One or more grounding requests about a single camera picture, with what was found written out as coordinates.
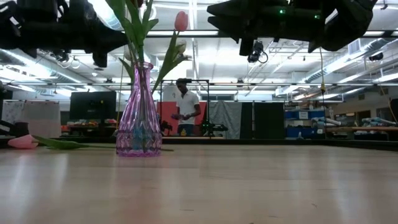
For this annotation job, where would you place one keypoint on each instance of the black ceiling spotlights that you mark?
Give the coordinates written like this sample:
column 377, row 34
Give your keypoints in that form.
column 62, row 57

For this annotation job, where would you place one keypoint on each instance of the white air vent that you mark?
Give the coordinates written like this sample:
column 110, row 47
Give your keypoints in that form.
column 354, row 46

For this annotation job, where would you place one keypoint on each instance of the grey curtain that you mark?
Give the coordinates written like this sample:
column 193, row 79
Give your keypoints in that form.
column 225, row 119

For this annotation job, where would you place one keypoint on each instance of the pale partition panel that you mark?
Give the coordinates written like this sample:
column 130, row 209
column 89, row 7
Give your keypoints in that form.
column 34, row 118

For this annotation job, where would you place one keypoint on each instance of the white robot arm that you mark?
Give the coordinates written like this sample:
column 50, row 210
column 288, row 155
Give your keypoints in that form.
column 325, row 120
column 377, row 120

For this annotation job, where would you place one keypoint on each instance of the purple ribbed glass vase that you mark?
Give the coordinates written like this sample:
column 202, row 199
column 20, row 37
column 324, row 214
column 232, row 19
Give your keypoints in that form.
column 138, row 109

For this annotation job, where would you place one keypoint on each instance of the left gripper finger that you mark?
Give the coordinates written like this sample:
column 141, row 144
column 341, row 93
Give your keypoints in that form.
column 109, row 43
column 105, row 31

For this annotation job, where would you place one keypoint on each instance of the table with colourful items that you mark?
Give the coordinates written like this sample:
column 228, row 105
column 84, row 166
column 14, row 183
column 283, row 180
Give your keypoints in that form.
column 90, row 124

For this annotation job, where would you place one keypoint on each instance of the black monitor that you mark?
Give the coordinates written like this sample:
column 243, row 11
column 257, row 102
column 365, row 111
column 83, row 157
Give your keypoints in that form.
column 92, row 105

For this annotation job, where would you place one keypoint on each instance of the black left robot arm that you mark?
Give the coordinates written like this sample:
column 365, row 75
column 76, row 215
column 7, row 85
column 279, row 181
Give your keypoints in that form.
column 31, row 28

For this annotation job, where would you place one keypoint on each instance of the long wooden table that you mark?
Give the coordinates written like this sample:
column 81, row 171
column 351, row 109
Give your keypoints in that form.
column 373, row 128

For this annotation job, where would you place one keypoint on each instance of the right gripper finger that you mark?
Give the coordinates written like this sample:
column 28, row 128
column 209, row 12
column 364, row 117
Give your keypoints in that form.
column 231, row 25
column 231, row 7

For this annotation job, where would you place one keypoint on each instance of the red panel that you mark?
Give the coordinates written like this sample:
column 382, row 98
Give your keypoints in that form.
column 168, row 115

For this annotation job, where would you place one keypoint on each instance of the person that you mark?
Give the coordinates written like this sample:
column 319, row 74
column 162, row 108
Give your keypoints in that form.
column 186, row 109

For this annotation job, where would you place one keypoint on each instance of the blue storage bin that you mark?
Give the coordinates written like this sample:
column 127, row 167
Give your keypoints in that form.
column 301, row 132
column 292, row 115

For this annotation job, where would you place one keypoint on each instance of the black metal rig frame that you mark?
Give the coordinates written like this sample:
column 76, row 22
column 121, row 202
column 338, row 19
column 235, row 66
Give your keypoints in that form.
column 202, row 81

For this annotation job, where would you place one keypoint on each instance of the white artificial tulip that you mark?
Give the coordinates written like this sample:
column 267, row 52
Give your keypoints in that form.
column 181, row 46

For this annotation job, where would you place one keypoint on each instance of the black hanging camera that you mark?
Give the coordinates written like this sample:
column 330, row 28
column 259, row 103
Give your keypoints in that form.
column 258, row 55

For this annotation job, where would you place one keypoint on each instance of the pink artificial tulip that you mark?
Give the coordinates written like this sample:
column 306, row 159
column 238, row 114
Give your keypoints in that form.
column 23, row 142
column 181, row 20

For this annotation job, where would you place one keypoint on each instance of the black panel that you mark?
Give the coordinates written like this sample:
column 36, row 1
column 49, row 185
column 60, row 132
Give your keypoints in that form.
column 267, row 119

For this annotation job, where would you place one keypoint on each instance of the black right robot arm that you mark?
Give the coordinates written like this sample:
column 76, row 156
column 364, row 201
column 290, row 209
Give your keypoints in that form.
column 342, row 21

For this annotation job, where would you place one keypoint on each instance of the black aluminium table frame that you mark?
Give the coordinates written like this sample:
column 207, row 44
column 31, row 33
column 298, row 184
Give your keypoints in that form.
column 280, row 143

